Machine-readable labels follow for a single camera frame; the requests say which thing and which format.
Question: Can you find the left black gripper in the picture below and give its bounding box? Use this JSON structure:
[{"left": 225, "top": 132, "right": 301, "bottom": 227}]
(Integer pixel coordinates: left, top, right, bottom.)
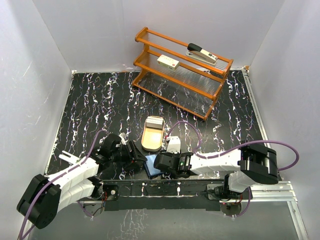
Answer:
[{"left": 110, "top": 140, "right": 147, "bottom": 170}]

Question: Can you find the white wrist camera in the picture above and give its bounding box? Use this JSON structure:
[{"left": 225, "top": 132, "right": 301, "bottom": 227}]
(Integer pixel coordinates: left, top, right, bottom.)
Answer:
[
  {"left": 118, "top": 132, "right": 129, "bottom": 145},
  {"left": 165, "top": 136, "right": 181, "bottom": 154}
]

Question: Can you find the aluminium frame rail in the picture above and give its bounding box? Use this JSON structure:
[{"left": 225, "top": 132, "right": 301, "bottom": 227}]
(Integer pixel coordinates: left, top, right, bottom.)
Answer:
[{"left": 241, "top": 66, "right": 309, "bottom": 240}]

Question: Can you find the black and beige stapler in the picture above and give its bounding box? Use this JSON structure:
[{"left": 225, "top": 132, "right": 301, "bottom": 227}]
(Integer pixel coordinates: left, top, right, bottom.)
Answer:
[{"left": 186, "top": 43, "right": 218, "bottom": 65}]

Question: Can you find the white staples box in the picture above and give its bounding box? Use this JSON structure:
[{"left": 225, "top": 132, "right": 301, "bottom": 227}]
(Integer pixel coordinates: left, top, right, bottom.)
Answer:
[{"left": 157, "top": 54, "right": 180, "bottom": 71}]

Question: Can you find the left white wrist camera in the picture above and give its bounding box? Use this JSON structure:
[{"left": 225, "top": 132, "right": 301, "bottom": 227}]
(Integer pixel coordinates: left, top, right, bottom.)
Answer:
[{"left": 118, "top": 132, "right": 129, "bottom": 145}]

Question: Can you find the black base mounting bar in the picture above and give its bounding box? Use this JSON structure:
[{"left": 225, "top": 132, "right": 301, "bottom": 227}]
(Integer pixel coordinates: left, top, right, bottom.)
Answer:
[{"left": 103, "top": 179, "right": 224, "bottom": 211}]

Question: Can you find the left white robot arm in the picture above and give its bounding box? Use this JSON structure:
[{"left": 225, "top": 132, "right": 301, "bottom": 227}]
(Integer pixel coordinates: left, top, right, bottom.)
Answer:
[{"left": 16, "top": 134, "right": 147, "bottom": 229}]

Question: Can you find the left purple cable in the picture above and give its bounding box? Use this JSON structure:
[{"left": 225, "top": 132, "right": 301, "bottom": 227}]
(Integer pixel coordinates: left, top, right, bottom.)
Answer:
[{"left": 17, "top": 129, "right": 108, "bottom": 239}]

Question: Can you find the stack of credit cards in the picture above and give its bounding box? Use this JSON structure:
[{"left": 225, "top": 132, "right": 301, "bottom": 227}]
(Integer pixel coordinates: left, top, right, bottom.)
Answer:
[{"left": 145, "top": 118, "right": 164, "bottom": 129}]

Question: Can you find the blue card holder wallet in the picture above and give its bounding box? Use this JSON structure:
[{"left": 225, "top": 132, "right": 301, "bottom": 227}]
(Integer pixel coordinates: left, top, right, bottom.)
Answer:
[{"left": 144, "top": 154, "right": 163, "bottom": 179}]

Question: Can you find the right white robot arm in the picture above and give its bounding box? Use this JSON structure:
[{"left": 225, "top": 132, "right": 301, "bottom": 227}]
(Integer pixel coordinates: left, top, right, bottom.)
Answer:
[{"left": 153, "top": 142, "right": 279, "bottom": 201}]

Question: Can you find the orange wooden three-tier rack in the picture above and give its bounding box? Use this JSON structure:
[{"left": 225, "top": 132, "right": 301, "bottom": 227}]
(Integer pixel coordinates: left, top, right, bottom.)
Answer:
[{"left": 132, "top": 27, "right": 233, "bottom": 120}]

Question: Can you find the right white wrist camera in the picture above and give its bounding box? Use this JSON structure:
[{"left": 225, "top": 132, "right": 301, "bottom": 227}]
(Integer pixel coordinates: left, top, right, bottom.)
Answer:
[{"left": 165, "top": 136, "right": 181, "bottom": 154}]

